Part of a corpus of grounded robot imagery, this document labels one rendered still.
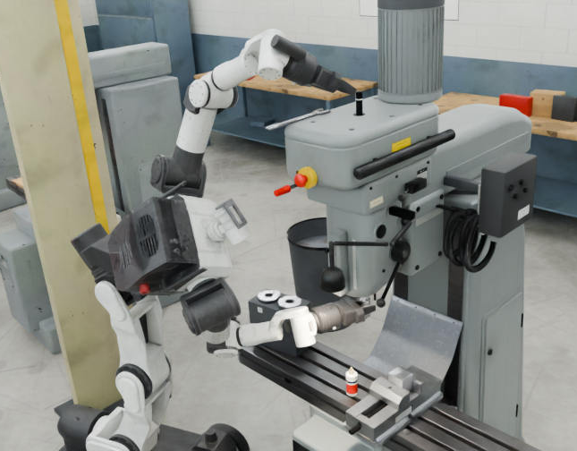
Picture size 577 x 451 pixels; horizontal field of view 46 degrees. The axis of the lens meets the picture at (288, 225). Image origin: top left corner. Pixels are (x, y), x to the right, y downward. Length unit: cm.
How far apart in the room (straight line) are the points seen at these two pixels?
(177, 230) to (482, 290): 115
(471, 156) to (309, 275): 206
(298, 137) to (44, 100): 169
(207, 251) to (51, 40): 163
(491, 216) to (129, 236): 107
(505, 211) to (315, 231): 259
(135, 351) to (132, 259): 46
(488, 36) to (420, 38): 456
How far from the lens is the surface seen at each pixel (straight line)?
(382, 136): 192
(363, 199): 194
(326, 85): 190
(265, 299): 263
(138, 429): 259
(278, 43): 178
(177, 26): 934
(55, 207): 344
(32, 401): 431
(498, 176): 205
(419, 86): 212
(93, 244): 224
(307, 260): 419
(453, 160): 230
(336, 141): 182
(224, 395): 400
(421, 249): 224
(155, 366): 241
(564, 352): 442
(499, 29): 658
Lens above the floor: 240
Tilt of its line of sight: 23 degrees down
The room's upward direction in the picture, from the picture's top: 4 degrees counter-clockwise
